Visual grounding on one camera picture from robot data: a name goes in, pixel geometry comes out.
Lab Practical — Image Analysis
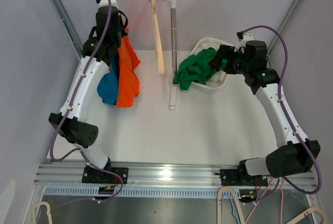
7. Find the beige hanger bottom centre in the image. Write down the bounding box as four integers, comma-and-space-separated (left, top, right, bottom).
216, 186, 245, 224

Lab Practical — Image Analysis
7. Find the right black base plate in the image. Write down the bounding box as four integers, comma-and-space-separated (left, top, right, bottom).
215, 169, 268, 186

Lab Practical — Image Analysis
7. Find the beige hanger bottom right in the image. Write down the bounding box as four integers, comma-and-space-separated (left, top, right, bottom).
287, 207, 329, 224

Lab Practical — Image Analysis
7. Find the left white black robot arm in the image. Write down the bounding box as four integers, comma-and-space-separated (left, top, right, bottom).
48, 6, 127, 183

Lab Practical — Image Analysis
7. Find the white plastic laundry basket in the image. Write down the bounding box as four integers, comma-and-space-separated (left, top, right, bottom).
190, 40, 228, 94

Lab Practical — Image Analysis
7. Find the metal clothes rack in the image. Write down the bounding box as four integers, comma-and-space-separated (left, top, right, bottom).
38, 0, 181, 110

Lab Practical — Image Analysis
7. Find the beige plastic hanger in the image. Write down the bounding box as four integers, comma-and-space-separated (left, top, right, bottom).
151, 0, 165, 74

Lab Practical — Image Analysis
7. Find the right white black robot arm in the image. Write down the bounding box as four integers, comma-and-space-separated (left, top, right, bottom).
209, 40, 321, 185

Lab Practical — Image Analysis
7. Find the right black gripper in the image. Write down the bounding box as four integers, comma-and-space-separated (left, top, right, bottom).
209, 45, 251, 76

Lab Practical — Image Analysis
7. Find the blue t shirt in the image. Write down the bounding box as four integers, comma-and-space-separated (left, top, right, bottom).
97, 55, 120, 105

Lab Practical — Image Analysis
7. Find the green t shirt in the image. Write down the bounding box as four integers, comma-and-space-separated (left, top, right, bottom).
172, 47, 217, 90

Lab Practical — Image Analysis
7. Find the cream cloth in basket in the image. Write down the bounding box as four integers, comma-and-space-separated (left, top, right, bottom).
196, 38, 231, 84

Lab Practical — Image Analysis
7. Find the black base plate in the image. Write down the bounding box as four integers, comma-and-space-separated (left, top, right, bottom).
215, 169, 268, 186
82, 163, 129, 184

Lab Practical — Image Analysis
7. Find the aluminium rail frame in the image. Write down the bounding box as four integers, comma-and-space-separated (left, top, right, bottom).
33, 160, 317, 190

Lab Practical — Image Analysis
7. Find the white slotted cable duct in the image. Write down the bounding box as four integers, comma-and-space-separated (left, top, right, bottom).
43, 186, 261, 199

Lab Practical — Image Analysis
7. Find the pink hanger bottom right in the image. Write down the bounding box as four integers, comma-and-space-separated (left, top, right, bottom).
245, 178, 286, 223

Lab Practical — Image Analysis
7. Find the orange t shirt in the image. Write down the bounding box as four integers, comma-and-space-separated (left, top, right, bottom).
116, 28, 140, 108

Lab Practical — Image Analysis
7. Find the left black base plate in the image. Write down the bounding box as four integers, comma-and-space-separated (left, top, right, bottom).
82, 163, 129, 184

